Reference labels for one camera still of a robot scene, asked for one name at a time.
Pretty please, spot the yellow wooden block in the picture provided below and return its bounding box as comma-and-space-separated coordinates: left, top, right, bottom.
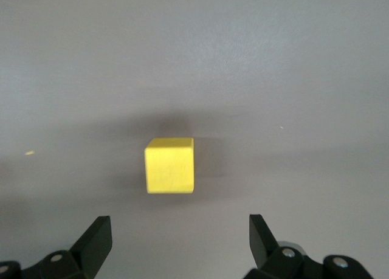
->
144, 137, 195, 195

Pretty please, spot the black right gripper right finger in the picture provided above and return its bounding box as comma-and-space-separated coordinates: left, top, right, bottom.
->
244, 213, 373, 279

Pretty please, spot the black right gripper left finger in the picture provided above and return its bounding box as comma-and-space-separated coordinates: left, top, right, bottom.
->
0, 215, 113, 279

